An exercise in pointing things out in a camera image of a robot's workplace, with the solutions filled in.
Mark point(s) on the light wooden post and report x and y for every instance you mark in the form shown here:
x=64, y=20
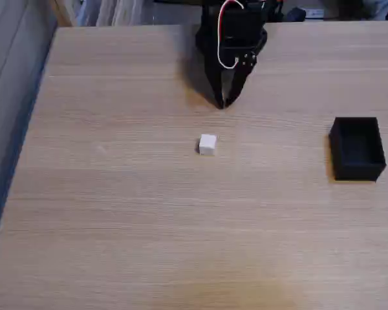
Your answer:
x=62, y=12

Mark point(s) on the white block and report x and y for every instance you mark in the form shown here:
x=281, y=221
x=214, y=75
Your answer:
x=208, y=145

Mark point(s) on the white label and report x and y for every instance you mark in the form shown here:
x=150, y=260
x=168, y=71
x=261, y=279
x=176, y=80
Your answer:
x=314, y=13

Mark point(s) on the pale hanging fabric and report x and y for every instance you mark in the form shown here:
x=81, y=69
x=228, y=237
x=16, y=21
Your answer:
x=116, y=12

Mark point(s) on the dark blue object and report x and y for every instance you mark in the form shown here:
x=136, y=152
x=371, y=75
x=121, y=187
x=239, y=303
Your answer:
x=295, y=14

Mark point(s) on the black open box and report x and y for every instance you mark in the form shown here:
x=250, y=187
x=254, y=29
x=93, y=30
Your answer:
x=357, y=168

